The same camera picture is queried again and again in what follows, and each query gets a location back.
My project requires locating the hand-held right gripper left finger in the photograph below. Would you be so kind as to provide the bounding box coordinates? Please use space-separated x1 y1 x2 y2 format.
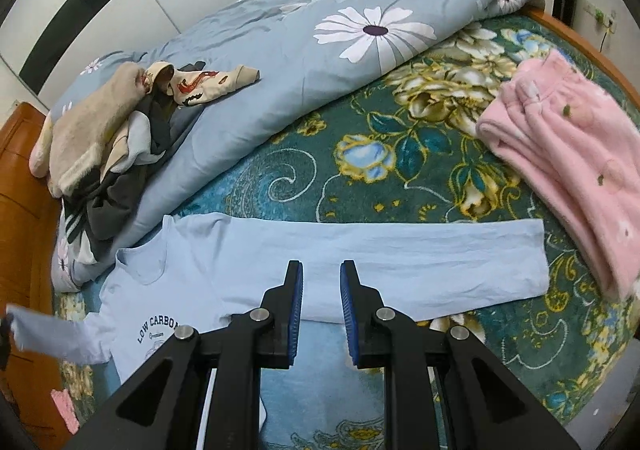
65 259 305 450

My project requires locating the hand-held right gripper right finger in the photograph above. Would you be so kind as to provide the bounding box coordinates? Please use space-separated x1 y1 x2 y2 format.
340 259 583 450

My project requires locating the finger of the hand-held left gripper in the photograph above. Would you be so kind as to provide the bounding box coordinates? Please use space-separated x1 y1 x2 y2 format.
0 312 16 372

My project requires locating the light blue long-sleeve shirt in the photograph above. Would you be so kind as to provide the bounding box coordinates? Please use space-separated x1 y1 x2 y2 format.
7 211 551 383

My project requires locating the small pink cloth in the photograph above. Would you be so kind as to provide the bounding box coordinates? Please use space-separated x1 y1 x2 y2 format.
50 387 82 437

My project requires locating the carved wooden headboard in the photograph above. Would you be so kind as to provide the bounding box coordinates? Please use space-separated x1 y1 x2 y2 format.
0 100 77 450

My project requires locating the teal floral blanket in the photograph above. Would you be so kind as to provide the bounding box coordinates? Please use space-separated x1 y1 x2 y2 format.
52 12 640 450

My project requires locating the dark grey garment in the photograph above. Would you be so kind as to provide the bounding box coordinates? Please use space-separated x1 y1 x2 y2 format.
82 90 177 257

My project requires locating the blue daisy print quilt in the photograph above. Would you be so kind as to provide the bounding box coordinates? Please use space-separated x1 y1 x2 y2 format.
50 0 544 294

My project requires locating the beige fluffy sweater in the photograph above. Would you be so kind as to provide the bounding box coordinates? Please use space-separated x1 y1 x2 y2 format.
47 62 151 199

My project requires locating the cream cloth garment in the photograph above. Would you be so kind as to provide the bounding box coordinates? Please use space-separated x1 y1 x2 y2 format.
100 117 154 177

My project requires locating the beige cartoon print garment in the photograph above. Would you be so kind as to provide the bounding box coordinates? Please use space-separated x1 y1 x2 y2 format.
142 60 262 109

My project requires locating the pink fluffy garment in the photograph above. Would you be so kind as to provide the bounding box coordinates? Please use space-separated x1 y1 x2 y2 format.
475 49 640 302

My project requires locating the white and black wardrobe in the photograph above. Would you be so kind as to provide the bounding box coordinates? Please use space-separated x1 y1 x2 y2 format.
0 0 322 107

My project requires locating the wooden bed footboard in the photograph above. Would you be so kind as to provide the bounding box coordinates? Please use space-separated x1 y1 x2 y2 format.
522 5 640 98

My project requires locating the wall socket with green plug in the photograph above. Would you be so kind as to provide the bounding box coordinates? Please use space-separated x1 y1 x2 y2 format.
587 1 619 30

